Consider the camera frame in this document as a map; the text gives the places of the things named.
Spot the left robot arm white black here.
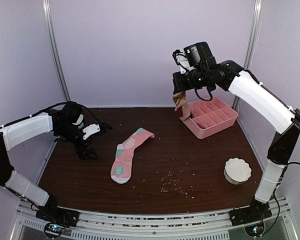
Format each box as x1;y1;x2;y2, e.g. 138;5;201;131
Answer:
0;101;108;222

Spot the striped beige maroon sock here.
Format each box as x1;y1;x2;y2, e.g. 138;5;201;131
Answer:
172;91;191;121

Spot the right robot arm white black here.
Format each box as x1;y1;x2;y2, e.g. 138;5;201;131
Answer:
172;42;300;221

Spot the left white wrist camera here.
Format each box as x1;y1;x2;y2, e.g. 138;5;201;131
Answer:
82;123;101;140

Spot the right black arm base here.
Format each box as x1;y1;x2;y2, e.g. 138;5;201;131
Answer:
228;206;273;226

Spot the pink patterned sock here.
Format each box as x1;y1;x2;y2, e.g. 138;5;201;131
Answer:
110;127;155;185

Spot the aluminium front rail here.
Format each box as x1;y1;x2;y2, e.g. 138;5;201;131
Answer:
16;197;291;240

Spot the aluminium frame post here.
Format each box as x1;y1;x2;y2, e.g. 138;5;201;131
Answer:
231;0;263;109
42;0;71;101

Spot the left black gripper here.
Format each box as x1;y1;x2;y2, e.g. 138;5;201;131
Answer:
55;123;99;160

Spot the circuit board with leds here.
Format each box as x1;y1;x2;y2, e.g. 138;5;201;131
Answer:
244;222;265;238
43;222;65;239

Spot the right aluminium frame post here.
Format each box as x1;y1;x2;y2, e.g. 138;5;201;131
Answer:
231;0;263;109

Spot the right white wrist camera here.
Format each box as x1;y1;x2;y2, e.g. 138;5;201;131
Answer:
172;49;190;74

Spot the left aluminium frame post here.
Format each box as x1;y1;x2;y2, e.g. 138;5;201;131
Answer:
42;0;71;101

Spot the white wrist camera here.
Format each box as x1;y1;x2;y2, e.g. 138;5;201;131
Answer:
82;123;101;140
172;49;190;74

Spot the pink divided organizer tray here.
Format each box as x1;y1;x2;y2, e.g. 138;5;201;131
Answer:
182;97;239;140

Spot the white scalloped bowl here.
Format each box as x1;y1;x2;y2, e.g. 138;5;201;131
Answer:
223;157;252;185

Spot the right circuit board with leds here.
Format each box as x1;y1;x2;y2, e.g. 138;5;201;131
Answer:
244;222;265;238

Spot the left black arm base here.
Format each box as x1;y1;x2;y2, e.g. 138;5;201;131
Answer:
35;208;80;227

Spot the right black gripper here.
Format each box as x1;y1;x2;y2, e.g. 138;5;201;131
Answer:
171;67;208;93

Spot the left circuit board with leds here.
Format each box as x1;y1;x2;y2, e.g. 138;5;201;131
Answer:
43;222;65;239

